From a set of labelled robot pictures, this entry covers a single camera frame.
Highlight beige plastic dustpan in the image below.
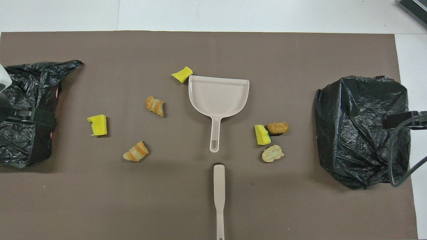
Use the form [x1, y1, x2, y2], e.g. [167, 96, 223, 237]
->
[188, 75, 250, 153]

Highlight dark grey ribbed device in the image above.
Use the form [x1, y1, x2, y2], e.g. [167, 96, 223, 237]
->
[398, 0, 427, 29]

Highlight yellow sponge piece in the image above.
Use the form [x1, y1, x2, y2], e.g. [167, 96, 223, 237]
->
[171, 66, 193, 84]
[87, 114, 108, 136]

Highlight black bag over pink bin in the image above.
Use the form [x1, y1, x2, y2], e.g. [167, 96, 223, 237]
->
[0, 60, 84, 168]

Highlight striped croissant piece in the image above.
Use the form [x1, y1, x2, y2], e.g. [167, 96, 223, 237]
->
[123, 141, 149, 163]
[146, 96, 166, 118]

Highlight yellow sponge with green layer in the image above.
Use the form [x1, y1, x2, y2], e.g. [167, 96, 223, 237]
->
[254, 124, 272, 146]

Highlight black bag covered bin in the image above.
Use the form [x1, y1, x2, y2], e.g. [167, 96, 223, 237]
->
[315, 75, 411, 190]

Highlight pale bread piece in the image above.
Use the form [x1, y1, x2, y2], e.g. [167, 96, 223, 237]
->
[262, 144, 285, 163]

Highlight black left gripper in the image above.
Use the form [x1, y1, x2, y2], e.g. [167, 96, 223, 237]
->
[0, 93, 56, 127]

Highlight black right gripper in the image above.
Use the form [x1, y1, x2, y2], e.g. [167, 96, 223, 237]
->
[383, 111, 427, 130]

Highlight large brown table mat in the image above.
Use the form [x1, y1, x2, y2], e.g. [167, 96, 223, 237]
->
[0, 31, 419, 240]

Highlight brown bread bun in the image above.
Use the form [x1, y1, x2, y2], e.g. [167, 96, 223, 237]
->
[267, 122, 290, 135]

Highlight beige hand brush black bristles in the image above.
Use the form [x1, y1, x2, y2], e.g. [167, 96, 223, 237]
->
[213, 163, 226, 240]

